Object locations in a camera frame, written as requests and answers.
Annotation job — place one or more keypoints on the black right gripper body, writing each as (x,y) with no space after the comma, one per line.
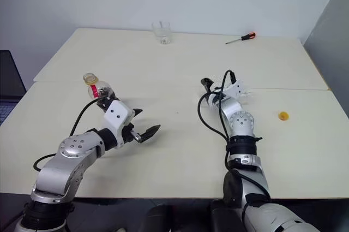
(207,84)

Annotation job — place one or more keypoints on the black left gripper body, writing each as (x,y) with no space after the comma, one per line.
(127,133)

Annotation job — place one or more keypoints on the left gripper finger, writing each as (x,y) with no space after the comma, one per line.
(137,112)
(150,133)

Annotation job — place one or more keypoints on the small cola bottle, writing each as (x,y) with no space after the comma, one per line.
(102,86)

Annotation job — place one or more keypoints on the yellow bottle cap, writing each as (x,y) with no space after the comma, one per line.
(283,116)

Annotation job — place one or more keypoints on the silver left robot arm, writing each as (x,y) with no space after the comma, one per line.
(73,144)

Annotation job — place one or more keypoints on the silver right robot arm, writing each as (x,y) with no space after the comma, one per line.
(240,120)

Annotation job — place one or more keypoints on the clear glass tumbler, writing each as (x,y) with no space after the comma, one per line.
(161,32)

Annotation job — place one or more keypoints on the grey partition panel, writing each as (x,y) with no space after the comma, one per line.
(327,57)

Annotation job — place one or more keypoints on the dark laptop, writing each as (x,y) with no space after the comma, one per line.
(9,82)

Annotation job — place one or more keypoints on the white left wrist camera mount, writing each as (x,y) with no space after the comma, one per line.
(117,113)

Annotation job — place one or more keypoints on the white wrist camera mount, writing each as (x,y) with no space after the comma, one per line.
(234,88)
(117,113)

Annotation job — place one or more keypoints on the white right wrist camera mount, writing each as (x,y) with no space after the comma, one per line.
(234,88)

